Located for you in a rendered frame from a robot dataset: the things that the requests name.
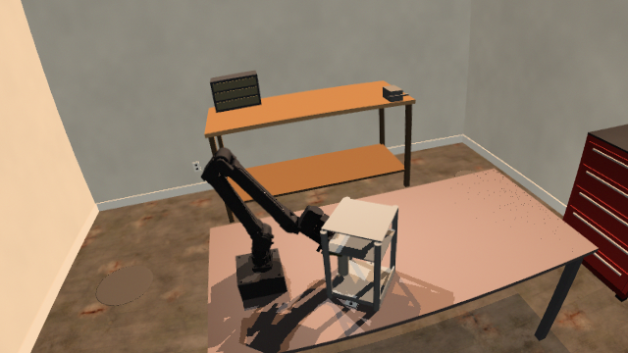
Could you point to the cream bottle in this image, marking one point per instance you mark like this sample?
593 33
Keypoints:
343 266

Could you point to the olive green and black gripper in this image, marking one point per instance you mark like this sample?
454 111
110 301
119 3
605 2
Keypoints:
330 235

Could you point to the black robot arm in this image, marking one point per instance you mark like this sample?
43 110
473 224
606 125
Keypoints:
311 218

